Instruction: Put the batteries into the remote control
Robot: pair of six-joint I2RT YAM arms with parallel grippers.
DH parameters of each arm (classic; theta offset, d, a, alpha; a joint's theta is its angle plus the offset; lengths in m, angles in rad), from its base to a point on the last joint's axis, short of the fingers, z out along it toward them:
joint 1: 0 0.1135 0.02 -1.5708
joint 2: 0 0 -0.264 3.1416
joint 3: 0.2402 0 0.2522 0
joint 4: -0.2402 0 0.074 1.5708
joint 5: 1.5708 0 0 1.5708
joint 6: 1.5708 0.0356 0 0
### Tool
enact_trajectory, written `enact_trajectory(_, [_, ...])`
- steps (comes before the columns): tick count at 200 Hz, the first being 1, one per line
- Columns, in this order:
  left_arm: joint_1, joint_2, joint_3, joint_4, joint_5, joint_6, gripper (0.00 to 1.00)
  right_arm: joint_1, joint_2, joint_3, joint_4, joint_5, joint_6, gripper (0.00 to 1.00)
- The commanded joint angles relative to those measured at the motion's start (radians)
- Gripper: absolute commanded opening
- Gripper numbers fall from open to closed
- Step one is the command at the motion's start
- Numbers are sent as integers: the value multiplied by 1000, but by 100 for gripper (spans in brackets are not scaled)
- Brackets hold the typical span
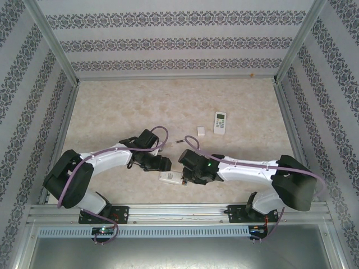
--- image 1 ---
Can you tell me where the white air conditioner remote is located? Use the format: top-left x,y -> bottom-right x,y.
213,111 -> 227,135
158,170 -> 189,187

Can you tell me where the grey metal panel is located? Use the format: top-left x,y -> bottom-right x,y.
27,236 -> 334,269

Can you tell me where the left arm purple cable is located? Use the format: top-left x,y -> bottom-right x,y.
57,126 -> 169,245

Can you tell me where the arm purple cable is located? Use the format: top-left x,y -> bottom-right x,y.
184,136 -> 326,245
57,126 -> 169,245

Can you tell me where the aluminium mounting rail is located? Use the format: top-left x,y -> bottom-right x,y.
27,200 -> 332,225

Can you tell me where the slotted grey cable duct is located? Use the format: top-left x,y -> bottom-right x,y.
38,226 -> 250,238

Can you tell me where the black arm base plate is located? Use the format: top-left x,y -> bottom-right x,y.
228,203 -> 280,224
78,206 -> 130,225

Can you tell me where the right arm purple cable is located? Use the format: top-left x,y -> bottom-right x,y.
184,136 -> 326,245

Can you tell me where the aluminium side rail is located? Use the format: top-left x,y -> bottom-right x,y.
38,82 -> 81,205
273,81 -> 320,202

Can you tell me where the aluminium frame post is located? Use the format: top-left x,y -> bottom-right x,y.
26,0 -> 81,86
273,0 -> 336,85

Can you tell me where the aluminium frame bar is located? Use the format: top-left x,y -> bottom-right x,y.
319,221 -> 348,269
11,220 -> 39,269

